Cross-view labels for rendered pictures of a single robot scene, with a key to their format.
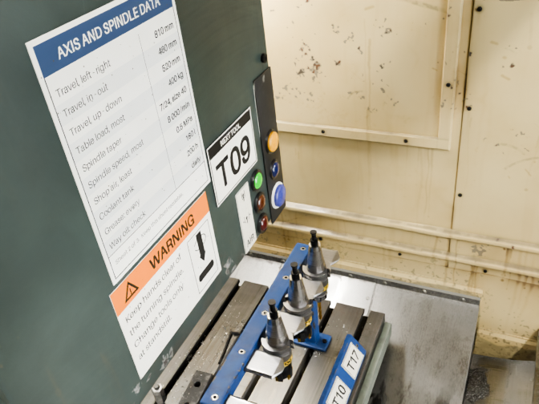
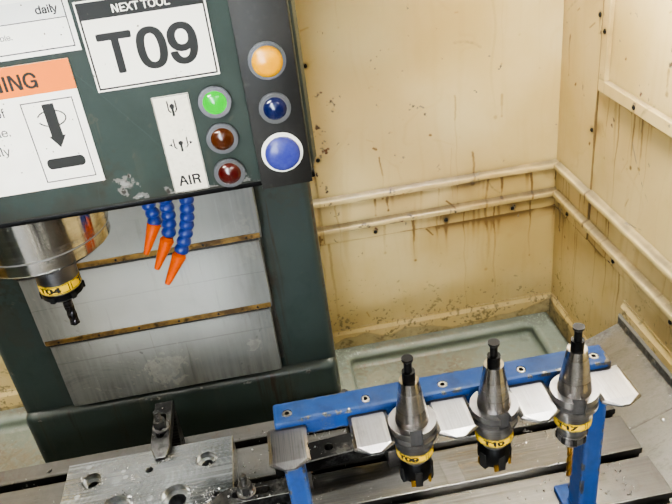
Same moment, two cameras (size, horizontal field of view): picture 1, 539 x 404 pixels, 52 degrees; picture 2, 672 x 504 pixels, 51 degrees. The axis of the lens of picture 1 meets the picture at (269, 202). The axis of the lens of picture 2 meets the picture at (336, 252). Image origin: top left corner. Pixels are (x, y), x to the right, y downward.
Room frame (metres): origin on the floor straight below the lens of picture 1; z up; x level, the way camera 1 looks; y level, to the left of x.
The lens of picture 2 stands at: (0.32, -0.51, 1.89)
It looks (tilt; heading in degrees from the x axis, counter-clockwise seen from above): 31 degrees down; 57
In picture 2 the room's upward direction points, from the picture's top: 8 degrees counter-clockwise
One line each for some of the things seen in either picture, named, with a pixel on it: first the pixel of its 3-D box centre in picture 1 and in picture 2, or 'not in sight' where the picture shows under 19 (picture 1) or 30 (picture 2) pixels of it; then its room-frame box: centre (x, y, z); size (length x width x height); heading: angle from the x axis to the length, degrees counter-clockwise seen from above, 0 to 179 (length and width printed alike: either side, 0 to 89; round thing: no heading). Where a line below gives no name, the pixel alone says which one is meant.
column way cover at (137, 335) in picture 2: not in sight; (149, 287); (0.66, 0.70, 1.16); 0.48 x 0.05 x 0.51; 151
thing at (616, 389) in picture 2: (324, 256); (613, 387); (0.99, -0.11, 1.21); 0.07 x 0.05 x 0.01; 61
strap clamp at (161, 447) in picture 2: not in sight; (166, 439); (0.55, 0.49, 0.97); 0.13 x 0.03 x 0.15; 61
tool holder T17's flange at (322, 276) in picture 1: (316, 271); (574, 394); (0.94, -0.09, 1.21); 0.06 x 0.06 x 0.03
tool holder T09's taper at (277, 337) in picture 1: (275, 327); (410, 399); (0.75, 0.02, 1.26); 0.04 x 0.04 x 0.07
